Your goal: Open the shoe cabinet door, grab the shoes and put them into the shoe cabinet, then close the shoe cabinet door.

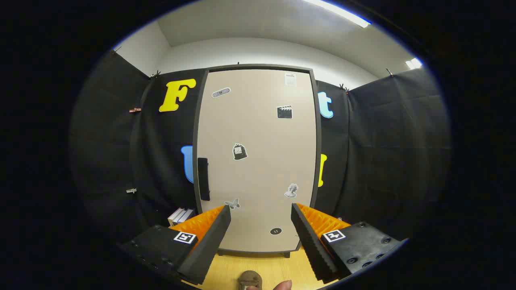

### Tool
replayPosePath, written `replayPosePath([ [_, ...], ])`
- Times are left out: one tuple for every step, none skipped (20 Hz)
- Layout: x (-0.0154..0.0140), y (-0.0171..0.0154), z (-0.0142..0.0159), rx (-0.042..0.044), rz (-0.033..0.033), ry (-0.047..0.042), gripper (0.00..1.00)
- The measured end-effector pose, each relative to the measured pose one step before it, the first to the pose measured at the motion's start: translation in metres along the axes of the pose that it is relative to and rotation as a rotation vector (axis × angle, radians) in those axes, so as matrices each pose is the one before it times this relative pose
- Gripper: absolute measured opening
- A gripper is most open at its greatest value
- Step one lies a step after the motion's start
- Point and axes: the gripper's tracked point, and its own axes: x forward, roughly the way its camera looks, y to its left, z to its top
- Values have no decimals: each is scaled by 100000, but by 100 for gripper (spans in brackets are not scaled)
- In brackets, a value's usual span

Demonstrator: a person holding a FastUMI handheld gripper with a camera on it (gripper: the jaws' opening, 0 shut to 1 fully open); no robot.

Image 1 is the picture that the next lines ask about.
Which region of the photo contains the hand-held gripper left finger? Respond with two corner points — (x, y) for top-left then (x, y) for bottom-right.
(119, 205), (232, 286)

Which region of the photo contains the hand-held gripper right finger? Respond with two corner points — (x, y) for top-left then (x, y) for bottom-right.
(290, 203), (406, 283)

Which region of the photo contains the brown fuzzy shoe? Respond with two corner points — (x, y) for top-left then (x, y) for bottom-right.
(238, 271), (263, 290)

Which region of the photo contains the gray shoe cabinet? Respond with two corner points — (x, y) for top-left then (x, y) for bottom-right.
(193, 63), (323, 259)

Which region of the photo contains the beige book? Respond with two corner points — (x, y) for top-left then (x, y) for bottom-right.
(168, 207), (186, 226)

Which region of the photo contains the black backdrop cloth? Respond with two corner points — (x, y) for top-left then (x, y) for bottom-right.
(69, 48), (451, 250)

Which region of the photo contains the long ceiling light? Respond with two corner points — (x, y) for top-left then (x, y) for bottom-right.
(302, 0), (371, 29)

